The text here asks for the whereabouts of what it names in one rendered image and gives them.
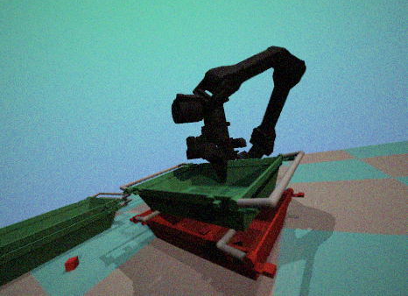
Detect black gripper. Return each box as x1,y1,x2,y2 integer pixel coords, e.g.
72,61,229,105
186,117,247,183

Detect red plastic tray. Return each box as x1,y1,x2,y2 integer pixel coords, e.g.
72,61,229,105
141,188,304,281

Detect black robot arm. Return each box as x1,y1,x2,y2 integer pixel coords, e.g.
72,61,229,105
172,46,306,159

